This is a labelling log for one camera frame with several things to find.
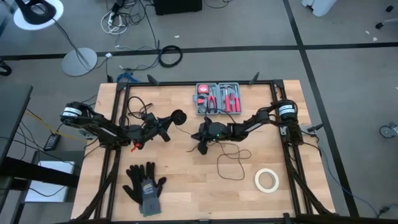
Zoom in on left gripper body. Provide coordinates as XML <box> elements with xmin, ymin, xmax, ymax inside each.
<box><xmin>141</xmin><ymin>119</ymin><xmax>164</xmax><ymax>138</ymax></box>

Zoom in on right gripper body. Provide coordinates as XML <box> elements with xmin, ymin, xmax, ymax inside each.
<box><xmin>205</xmin><ymin>121</ymin><xmax>233</xmax><ymax>141</ymax></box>

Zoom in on thin black cord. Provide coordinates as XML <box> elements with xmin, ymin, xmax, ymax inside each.
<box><xmin>175</xmin><ymin>123</ymin><xmax>252</xmax><ymax>182</ymax></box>

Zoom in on black rimmed eyeglasses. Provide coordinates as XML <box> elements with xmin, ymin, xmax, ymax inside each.
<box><xmin>136</xmin><ymin>101</ymin><xmax>154</xmax><ymax>116</ymax></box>

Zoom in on grey plastic tool case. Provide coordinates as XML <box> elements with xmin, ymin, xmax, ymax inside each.
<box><xmin>192</xmin><ymin>82</ymin><xmax>243</xmax><ymax>116</ymax></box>

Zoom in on black grey work glove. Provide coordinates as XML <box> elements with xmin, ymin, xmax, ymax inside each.
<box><xmin>122</xmin><ymin>164</ymin><xmax>147</xmax><ymax>215</ymax></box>
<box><xmin>136</xmin><ymin>161</ymin><xmax>168</xmax><ymax>216</ymax></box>

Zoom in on cream masking tape roll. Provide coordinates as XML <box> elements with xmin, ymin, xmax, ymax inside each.
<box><xmin>254</xmin><ymin>167</ymin><xmax>280</xmax><ymax>194</ymax></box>

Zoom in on floor lamp with round base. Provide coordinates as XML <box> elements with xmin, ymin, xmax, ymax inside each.
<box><xmin>12</xmin><ymin>0</ymin><xmax>98</xmax><ymax>77</ymax></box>

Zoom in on black power adapter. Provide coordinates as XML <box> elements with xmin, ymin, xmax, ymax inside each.
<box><xmin>43</xmin><ymin>133</ymin><xmax>62</xmax><ymax>152</ymax></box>

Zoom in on white power strip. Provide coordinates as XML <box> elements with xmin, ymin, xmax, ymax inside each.
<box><xmin>100</xmin><ymin>9</ymin><xmax>129</xmax><ymax>35</ymax></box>

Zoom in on black equipment box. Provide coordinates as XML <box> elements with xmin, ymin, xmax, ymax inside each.
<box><xmin>154</xmin><ymin>0</ymin><xmax>203</xmax><ymax>16</ymax></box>

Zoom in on white flat box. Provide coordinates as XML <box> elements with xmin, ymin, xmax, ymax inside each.
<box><xmin>24</xmin><ymin>161</ymin><xmax>76</xmax><ymax>203</ymax></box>

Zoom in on black desk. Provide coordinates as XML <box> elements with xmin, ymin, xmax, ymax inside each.
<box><xmin>0</xmin><ymin>84</ymin><xmax>80</xmax><ymax>224</ymax></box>

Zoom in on white plastic object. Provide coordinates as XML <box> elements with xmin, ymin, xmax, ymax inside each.
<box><xmin>300</xmin><ymin>0</ymin><xmax>338</xmax><ymax>18</ymax></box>

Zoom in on grey caster wheel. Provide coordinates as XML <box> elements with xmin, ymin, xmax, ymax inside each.
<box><xmin>379</xmin><ymin>122</ymin><xmax>398</xmax><ymax>139</ymax></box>

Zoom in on office chair base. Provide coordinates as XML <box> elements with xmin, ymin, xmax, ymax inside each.
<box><xmin>374</xmin><ymin>4</ymin><xmax>398</xmax><ymax>30</ymax></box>

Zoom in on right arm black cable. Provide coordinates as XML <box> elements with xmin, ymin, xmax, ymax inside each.
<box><xmin>221</xmin><ymin>109</ymin><xmax>239</xmax><ymax>125</ymax></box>

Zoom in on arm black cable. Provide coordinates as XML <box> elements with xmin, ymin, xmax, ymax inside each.
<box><xmin>126</xmin><ymin>95</ymin><xmax>149</xmax><ymax>121</ymax></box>
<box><xmin>221</xmin><ymin>109</ymin><xmax>239</xmax><ymax>125</ymax></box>

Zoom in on red handled pliers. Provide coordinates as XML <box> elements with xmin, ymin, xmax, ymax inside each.
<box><xmin>207</xmin><ymin>88</ymin><xmax>218</xmax><ymax>113</ymax></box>

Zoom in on red handled hammer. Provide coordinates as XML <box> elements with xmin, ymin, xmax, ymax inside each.
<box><xmin>221</xmin><ymin>84</ymin><xmax>233</xmax><ymax>113</ymax></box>

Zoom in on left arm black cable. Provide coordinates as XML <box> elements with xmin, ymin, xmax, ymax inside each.
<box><xmin>126</xmin><ymin>95</ymin><xmax>149</xmax><ymax>121</ymax></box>

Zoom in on bundled blue cable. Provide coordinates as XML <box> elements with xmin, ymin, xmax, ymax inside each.
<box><xmin>116</xmin><ymin>72</ymin><xmax>142</xmax><ymax>83</ymax></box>

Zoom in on coiled black floor cable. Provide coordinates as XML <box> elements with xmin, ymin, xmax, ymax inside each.
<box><xmin>157</xmin><ymin>45</ymin><xmax>183</xmax><ymax>68</ymax></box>

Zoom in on loose black floor cable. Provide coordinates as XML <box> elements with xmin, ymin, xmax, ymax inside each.
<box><xmin>136</xmin><ymin>0</ymin><xmax>161</xmax><ymax>50</ymax></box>

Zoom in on yellow cable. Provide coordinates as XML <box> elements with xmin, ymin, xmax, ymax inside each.
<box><xmin>24</xmin><ymin>108</ymin><xmax>90</xmax><ymax>144</ymax></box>

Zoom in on long thin blue cable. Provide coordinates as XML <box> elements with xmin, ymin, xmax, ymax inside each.
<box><xmin>317</xmin><ymin>146</ymin><xmax>379</xmax><ymax>217</ymax></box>

